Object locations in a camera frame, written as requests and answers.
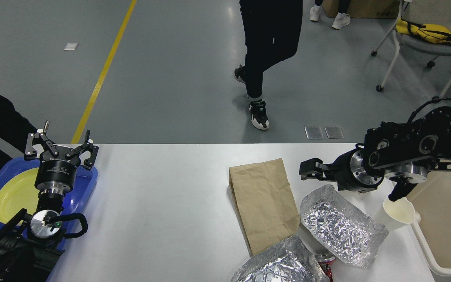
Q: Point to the yellow bag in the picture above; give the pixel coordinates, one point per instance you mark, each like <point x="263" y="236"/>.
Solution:
<point x="431" y="33"/>

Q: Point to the yellow plate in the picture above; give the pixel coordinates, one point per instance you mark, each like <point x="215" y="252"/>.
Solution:
<point x="18" y="193"/>

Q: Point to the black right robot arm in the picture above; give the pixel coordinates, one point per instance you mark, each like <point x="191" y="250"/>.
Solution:
<point x="402" y="152"/>

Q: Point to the white paper cup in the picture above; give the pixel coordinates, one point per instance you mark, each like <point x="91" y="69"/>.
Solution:
<point x="399" y="213"/>

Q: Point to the blue plastic tray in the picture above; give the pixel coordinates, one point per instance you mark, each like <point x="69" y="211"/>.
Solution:
<point x="75" y="201"/>

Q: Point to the small aluminium foil piece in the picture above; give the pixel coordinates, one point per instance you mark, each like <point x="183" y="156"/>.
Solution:
<point x="348" y="233"/>

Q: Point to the left floor outlet plate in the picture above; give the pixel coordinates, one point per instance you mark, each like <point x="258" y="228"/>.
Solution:
<point x="314" y="132"/>

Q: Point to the person in black shorts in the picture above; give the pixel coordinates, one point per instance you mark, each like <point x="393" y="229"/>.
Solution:
<point x="342" y="19"/>

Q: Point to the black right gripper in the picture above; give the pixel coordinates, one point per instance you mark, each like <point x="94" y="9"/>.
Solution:
<point x="347" y="170"/>

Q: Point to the grey office chair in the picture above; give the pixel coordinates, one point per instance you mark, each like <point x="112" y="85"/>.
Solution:
<point x="421" y="12"/>

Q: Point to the beige plastic bin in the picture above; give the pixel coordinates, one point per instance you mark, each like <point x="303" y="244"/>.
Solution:
<point x="432" y="226"/>

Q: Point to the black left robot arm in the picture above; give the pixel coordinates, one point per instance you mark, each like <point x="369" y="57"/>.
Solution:
<point x="30" y="240"/>

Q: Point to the right floor outlet plate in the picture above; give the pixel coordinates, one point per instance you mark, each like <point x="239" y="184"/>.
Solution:
<point x="334" y="132"/>

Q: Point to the brown paper bag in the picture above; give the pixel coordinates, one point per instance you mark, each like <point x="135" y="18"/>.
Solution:
<point x="265" y="203"/>

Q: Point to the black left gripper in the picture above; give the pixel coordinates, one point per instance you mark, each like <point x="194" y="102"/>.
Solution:
<point x="57" y="175"/>

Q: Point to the large crumpled aluminium foil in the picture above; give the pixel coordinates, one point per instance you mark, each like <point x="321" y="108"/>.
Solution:
<point x="286" y="261"/>

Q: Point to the person in dark jeans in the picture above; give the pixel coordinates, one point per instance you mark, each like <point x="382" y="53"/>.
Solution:
<point x="272" y="29"/>

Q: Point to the floor outlet plate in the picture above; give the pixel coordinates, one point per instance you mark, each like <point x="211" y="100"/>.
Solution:
<point x="314" y="132"/>
<point x="334" y="132"/>

